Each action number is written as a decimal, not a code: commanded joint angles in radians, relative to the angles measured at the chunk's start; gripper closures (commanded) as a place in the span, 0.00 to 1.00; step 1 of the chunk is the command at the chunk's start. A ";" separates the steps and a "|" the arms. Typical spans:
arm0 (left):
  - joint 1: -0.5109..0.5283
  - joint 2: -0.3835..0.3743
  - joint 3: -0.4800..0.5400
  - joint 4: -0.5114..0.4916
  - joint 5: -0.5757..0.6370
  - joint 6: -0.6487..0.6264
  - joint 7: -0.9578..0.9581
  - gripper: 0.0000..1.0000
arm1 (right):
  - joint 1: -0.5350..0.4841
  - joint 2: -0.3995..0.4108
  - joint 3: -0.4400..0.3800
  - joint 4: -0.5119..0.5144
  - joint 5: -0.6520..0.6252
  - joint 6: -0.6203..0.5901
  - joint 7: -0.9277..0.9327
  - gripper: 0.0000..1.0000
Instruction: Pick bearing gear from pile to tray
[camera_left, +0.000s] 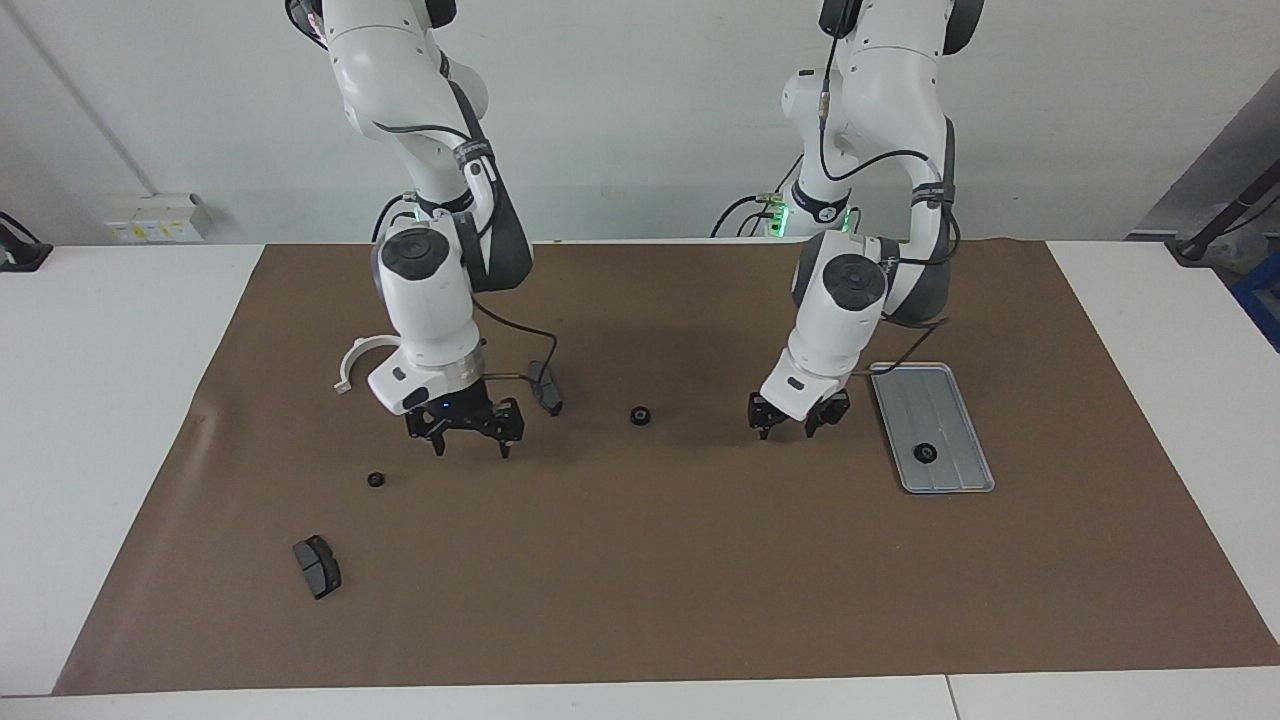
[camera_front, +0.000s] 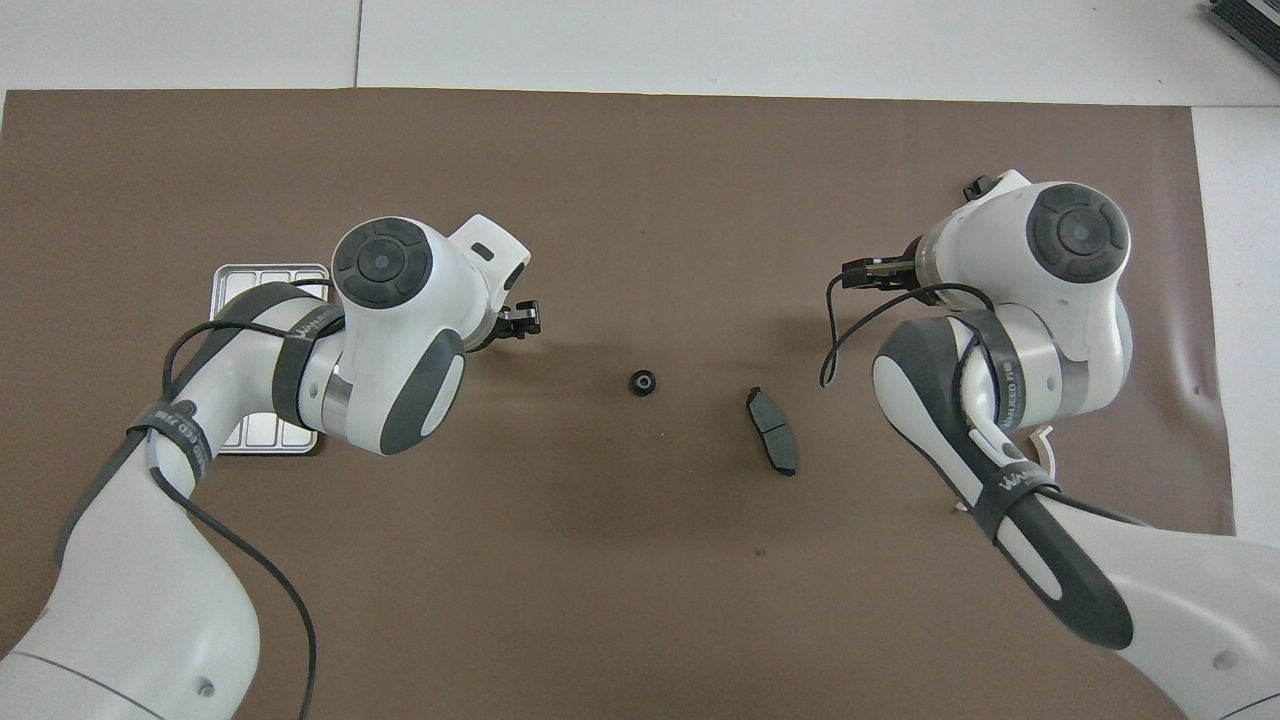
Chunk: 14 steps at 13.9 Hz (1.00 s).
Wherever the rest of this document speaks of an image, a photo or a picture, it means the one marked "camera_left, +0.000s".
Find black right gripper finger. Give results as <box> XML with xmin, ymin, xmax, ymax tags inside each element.
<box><xmin>488</xmin><ymin>398</ymin><xmax>526</xmax><ymax>461</ymax></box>
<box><xmin>407</xmin><ymin>412</ymin><xmax>448</xmax><ymax>459</ymax></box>

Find silver metal tray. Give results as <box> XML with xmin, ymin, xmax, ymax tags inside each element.
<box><xmin>868</xmin><ymin>362</ymin><xmax>997</xmax><ymax>495</ymax></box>

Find long grey brake pad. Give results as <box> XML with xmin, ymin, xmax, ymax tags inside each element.
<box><xmin>528</xmin><ymin>360</ymin><xmax>564</xmax><ymax>417</ymax></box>

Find short grey brake pad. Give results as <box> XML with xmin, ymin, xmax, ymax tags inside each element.
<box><xmin>292</xmin><ymin>535</ymin><xmax>342</xmax><ymax>601</ymax></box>

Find brown paper table mat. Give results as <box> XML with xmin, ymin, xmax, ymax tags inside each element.
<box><xmin>52</xmin><ymin>238</ymin><xmax>1280</xmax><ymax>696</ymax></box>

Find black stand pole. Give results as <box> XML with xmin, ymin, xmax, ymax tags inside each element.
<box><xmin>1170</xmin><ymin>160</ymin><xmax>1280</xmax><ymax>266</ymax></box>

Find blue crate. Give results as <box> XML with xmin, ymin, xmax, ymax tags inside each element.
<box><xmin>1232</xmin><ymin>250</ymin><xmax>1280</xmax><ymax>353</ymax></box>

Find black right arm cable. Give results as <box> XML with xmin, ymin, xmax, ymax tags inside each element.
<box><xmin>468</xmin><ymin>293</ymin><xmax>559</xmax><ymax>386</ymax></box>

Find white curved plastic bracket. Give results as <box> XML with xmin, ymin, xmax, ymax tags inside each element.
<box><xmin>333</xmin><ymin>337</ymin><xmax>403</xmax><ymax>395</ymax></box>

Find black right base cables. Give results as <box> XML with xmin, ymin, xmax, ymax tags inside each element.
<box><xmin>372</xmin><ymin>192</ymin><xmax>416</xmax><ymax>242</ymax></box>

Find black base cables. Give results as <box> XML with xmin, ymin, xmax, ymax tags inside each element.
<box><xmin>710</xmin><ymin>150</ymin><xmax>806</xmax><ymax>239</ymax></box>
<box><xmin>372</xmin><ymin>192</ymin><xmax>416</xmax><ymax>242</ymax></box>

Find black left base cables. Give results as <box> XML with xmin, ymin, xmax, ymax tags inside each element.
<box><xmin>710</xmin><ymin>150</ymin><xmax>806</xmax><ymax>239</ymax></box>

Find white wall socket box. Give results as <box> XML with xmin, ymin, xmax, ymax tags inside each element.
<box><xmin>105</xmin><ymin>193</ymin><xmax>213</xmax><ymax>244</ymax></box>

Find black clamp mount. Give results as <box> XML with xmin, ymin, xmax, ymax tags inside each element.
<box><xmin>0</xmin><ymin>212</ymin><xmax>53</xmax><ymax>273</ymax></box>

